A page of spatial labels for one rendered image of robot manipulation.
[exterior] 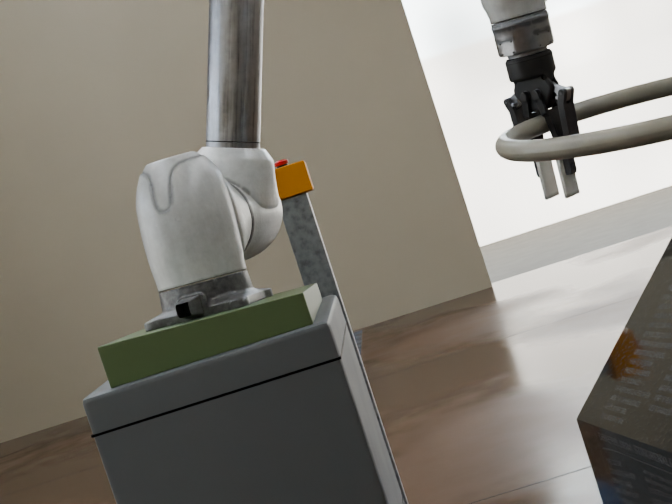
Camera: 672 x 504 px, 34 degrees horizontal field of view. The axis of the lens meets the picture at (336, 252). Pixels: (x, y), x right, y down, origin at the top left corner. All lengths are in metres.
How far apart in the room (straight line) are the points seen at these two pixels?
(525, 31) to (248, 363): 0.66
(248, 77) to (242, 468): 0.72
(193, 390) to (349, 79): 6.13
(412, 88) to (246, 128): 5.74
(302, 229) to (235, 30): 0.92
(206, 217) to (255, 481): 0.43
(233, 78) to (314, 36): 5.76
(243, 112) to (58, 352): 6.18
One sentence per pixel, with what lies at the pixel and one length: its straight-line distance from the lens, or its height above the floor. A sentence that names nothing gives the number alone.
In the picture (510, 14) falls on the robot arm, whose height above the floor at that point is 1.16.
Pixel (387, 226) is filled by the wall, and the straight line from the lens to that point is 7.71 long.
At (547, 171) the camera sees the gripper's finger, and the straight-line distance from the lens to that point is 1.83.
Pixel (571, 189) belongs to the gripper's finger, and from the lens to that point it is 1.80.
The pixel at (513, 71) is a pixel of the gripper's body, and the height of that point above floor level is 1.07.
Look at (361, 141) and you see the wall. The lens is 7.71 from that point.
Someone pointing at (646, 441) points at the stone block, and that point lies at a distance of 1.32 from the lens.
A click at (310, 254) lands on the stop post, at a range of 2.83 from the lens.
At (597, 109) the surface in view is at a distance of 1.85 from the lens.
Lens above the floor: 0.98
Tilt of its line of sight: 3 degrees down
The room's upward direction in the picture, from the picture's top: 18 degrees counter-clockwise
